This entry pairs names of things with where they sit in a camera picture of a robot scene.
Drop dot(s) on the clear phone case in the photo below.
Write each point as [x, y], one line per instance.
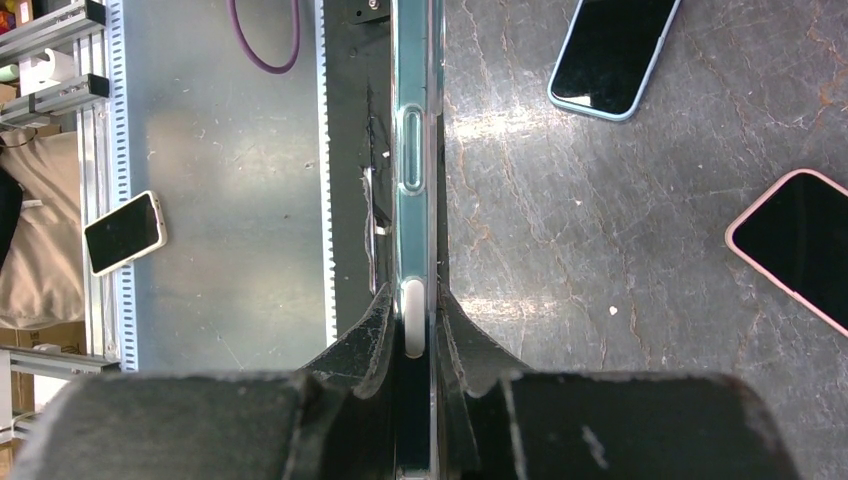
[414, 240]

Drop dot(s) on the phone in pink case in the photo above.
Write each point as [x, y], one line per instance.
[795, 234]

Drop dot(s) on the white toothed cable duct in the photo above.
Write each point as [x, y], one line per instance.
[331, 330]

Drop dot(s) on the phone in white case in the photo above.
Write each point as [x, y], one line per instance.
[125, 234]

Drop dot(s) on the phone in blue case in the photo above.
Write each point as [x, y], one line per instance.
[608, 56]

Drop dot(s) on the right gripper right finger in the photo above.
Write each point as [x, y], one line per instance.
[501, 419]

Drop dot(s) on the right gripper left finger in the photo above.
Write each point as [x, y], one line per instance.
[329, 419]

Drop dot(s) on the black phone teal edge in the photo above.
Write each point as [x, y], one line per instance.
[436, 97]

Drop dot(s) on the aluminium frame rail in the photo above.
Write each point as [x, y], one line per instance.
[97, 94]

